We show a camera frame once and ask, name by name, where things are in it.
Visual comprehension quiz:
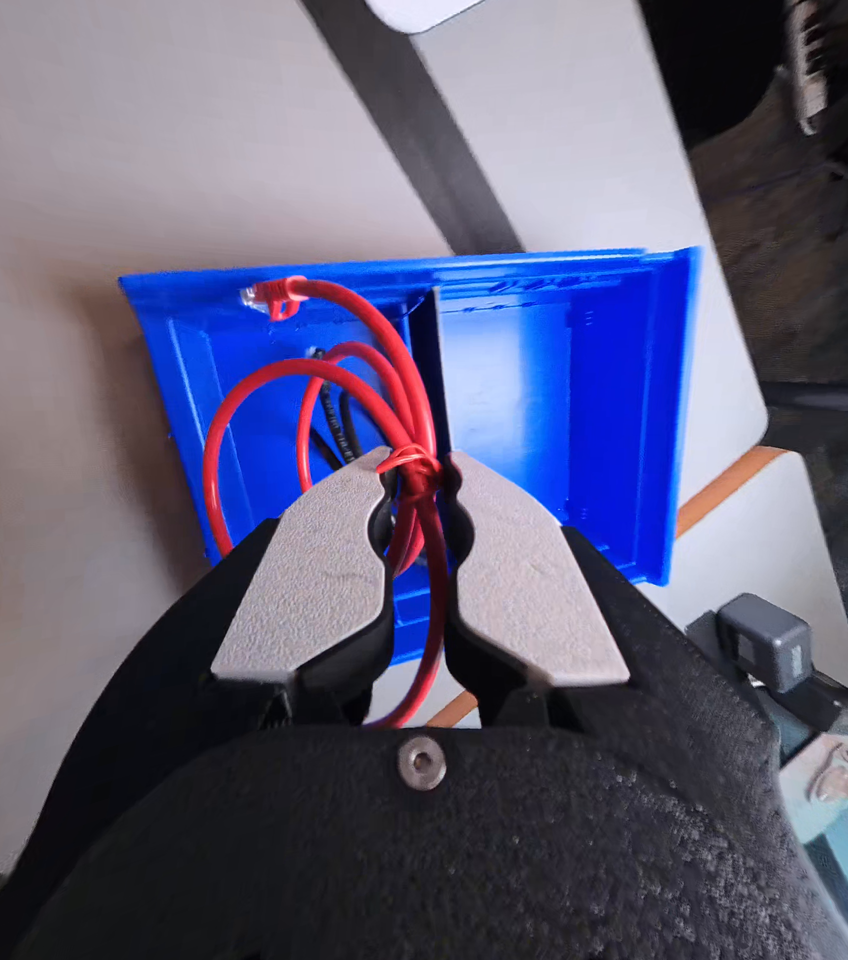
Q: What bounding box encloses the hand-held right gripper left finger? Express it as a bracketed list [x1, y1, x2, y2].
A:
[210, 446, 397, 704]

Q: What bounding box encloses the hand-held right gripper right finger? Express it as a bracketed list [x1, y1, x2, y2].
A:
[442, 450, 633, 711]

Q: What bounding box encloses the black coiled cable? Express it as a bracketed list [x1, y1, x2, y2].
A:
[310, 346, 365, 474]

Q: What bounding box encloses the blue plastic bin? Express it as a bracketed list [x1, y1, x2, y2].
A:
[118, 246, 703, 669]

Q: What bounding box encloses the red ethernet cable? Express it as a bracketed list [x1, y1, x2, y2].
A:
[202, 276, 446, 730]

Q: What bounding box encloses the white power strip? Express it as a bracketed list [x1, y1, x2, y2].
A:
[780, 0, 834, 136]

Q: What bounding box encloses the grey action camera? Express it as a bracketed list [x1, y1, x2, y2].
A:
[716, 592, 815, 695]

